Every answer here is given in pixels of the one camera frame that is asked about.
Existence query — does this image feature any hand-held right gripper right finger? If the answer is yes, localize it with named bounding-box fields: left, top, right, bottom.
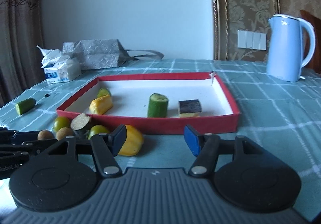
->
left=184, top=125, right=287, bottom=178

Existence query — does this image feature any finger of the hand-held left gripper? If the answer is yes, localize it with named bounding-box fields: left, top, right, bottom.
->
left=0, top=148, right=42, bottom=158
left=0, top=127, right=59, bottom=150

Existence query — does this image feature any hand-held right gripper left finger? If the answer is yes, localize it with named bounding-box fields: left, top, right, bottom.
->
left=25, top=124, right=127, bottom=179

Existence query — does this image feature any large yellow pepper piece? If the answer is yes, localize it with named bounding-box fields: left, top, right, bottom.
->
left=117, top=124, right=144, bottom=157

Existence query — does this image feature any purple sugarcane piece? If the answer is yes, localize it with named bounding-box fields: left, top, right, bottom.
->
left=178, top=99, right=202, bottom=118

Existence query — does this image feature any short dark cucumber piece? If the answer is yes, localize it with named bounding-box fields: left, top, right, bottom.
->
left=15, top=98, right=37, bottom=115

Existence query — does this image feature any small yellow pepper piece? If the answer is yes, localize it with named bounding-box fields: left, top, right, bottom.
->
left=89, top=95, right=114, bottom=115

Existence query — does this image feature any red cardboard box tray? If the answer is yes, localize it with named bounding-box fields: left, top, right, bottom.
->
left=56, top=72, right=242, bottom=135

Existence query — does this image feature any green cucumber piece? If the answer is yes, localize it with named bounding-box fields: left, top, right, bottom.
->
left=147, top=93, right=169, bottom=118

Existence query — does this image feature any small green fruit piece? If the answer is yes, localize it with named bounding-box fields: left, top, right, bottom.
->
left=97, top=88, right=112, bottom=98

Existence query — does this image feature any green tomato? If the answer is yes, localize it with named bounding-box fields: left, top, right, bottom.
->
left=88, top=125, right=111, bottom=139
left=53, top=117, right=72, bottom=133

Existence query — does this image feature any brown longan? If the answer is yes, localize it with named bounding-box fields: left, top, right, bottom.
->
left=56, top=127, right=75, bottom=140
left=38, top=130, right=55, bottom=140

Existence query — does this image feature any eggplant piece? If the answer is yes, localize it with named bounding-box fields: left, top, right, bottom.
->
left=70, top=113, right=93, bottom=136

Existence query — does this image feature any teal plaid tablecloth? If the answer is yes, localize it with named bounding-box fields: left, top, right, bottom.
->
left=0, top=58, right=321, bottom=224

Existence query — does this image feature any white tissue pack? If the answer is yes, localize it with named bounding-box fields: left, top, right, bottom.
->
left=37, top=45, right=82, bottom=84

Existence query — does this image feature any grey patterned gift bag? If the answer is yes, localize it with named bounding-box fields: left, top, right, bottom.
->
left=62, top=39, right=165, bottom=71

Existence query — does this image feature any brown patterned curtain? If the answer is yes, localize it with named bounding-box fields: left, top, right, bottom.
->
left=0, top=0, right=44, bottom=108

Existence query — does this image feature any light blue electric kettle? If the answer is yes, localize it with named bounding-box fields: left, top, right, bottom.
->
left=266, top=14, right=316, bottom=82

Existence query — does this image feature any brown wooden headboard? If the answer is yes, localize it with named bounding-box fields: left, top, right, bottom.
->
left=300, top=9, right=321, bottom=74

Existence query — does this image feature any white wall switch panel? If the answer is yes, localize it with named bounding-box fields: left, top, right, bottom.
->
left=237, top=30, right=267, bottom=50

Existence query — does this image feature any wooden wall panel frame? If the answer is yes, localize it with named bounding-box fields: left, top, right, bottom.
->
left=207, top=0, right=281, bottom=61

